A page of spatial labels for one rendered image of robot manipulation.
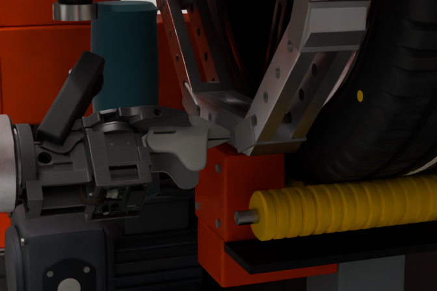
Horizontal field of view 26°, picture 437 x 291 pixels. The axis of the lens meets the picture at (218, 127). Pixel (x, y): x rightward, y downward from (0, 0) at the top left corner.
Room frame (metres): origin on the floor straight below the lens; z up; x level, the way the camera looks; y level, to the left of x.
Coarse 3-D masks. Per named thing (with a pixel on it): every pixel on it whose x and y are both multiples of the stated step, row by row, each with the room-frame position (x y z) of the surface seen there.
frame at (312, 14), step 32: (160, 0) 1.37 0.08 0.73; (192, 0) 1.37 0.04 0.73; (320, 0) 0.90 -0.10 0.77; (352, 0) 0.91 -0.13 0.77; (288, 32) 0.94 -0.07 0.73; (320, 32) 0.90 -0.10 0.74; (352, 32) 0.92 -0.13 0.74; (192, 64) 1.28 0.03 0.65; (224, 64) 1.29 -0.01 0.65; (288, 64) 0.95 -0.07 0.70; (320, 64) 0.97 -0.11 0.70; (192, 96) 1.24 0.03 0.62; (224, 96) 1.24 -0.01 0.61; (256, 96) 1.03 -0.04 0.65; (288, 96) 0.97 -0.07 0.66; (320, 96) 0.99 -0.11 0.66; (224, 128) 1.12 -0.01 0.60; (256, 128) 1.03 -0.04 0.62; (288, 128) 1.05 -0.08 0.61
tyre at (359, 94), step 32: (384, 0) 0.94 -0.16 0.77; (416, 0) 0.89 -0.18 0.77; (224, 32) 1.37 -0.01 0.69; (384, 32) 0.93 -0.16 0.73; (416, 32) 0.90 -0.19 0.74; (384, 64) 0.93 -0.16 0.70; (416, 64) 0.91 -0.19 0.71; (352, 96) 0.99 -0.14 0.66; (384, 96) 0.93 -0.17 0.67; (416, 96) 0.94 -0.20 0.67; (320, 128) 1.06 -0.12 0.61; (352, 128) 0.99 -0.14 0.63; (384, 128) 0.95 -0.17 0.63; (416, 128) 0.98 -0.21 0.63; (288, 160) 1.15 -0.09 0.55; (320, 160) 1.06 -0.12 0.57; (352, 160) 1.01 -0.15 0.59; (384, 160) 1.01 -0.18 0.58; (416, 160) 1.05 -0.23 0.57
